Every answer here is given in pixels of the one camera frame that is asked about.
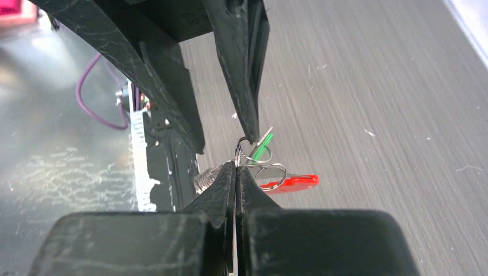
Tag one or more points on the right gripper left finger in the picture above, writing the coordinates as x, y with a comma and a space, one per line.
197, 240

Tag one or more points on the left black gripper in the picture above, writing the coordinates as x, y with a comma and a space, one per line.
140, 38

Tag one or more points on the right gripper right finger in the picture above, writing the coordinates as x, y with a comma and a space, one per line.
272, 240

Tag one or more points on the red handled metal keyring holder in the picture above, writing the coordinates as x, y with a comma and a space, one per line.
274, 178

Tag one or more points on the key with green tag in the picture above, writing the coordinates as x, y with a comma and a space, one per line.
260, 148

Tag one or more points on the white slotted cable duct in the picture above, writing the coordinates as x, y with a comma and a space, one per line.
142, 181

